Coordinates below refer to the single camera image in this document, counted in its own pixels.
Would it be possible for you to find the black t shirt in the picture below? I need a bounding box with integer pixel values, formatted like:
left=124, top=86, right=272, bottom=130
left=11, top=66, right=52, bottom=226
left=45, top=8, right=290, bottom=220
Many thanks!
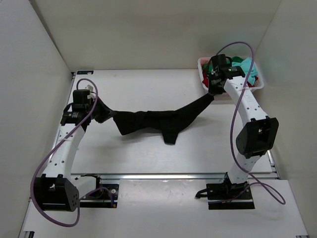
left=109, top=94, right=214, bottom=145

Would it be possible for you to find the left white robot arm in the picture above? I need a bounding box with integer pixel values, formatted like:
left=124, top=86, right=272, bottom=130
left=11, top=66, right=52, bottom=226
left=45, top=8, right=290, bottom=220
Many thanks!
left=33, top=88, right=105, bottom=212

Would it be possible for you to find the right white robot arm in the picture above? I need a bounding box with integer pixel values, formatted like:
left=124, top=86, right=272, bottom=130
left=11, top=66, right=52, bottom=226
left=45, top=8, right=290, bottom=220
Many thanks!
left=195, top=54, right=279, bottom=203

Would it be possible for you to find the red t shirt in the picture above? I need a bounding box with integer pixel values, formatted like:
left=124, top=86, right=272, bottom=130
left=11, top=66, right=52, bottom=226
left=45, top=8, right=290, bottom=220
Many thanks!
left=200, top=72, right=264, bottom=90

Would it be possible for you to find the green t shirt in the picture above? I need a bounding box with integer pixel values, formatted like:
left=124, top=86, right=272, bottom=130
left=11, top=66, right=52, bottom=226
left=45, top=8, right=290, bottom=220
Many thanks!
left=201, top=56, right=244, bottom=72

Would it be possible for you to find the pink t shirt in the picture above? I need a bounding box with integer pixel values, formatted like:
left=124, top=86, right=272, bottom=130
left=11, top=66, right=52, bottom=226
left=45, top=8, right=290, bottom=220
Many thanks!
left=200, top=58, right=210, bottom=65

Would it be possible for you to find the teal t shirt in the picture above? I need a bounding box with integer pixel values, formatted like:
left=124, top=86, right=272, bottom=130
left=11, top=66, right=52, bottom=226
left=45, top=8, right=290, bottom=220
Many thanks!
left=239, top=57, right=258, bottom=85

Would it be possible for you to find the blue label sticker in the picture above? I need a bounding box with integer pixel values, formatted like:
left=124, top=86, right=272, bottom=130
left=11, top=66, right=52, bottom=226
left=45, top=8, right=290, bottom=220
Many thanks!
left=76, top=70, right=94, bottom=75

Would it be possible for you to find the white plastic laundry basket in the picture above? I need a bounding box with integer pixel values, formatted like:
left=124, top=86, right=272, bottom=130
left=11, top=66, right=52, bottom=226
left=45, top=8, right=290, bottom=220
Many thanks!
left=198, top=56, right=264, bottom=92

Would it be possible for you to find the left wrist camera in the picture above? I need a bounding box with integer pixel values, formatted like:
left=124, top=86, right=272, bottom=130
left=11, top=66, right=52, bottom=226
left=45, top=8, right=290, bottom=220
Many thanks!
left=85, top=84, right=94, bottom=92

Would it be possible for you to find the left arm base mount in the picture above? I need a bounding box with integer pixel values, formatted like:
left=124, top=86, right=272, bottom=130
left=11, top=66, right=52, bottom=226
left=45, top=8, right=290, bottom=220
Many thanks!
left=71, top=174, right=119, bottom=209

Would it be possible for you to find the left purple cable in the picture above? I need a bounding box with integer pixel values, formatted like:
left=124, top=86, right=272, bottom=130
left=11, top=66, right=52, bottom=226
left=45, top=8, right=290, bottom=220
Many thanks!
left=30, top=78, right=114, bottom=227

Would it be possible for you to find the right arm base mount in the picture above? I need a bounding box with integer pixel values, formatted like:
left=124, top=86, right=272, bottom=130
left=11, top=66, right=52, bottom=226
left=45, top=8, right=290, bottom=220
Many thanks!
left=195, top=173, right=255, bottom=210

